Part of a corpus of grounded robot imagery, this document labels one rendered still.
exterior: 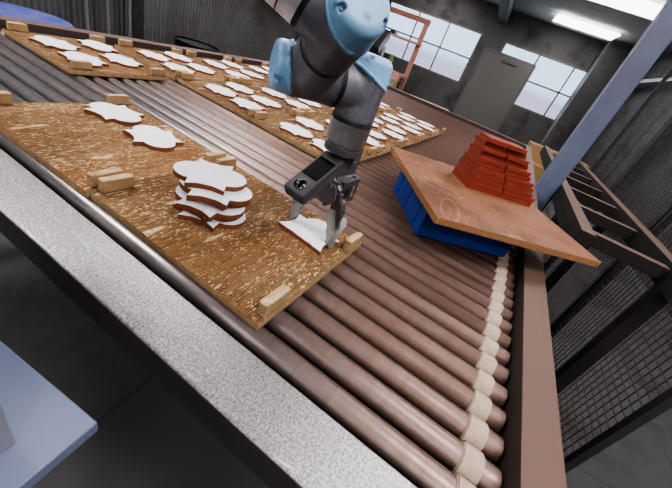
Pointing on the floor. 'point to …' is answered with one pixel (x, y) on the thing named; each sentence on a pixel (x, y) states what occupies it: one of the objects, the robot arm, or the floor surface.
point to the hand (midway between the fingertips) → (308, 233)
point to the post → (607, 103)
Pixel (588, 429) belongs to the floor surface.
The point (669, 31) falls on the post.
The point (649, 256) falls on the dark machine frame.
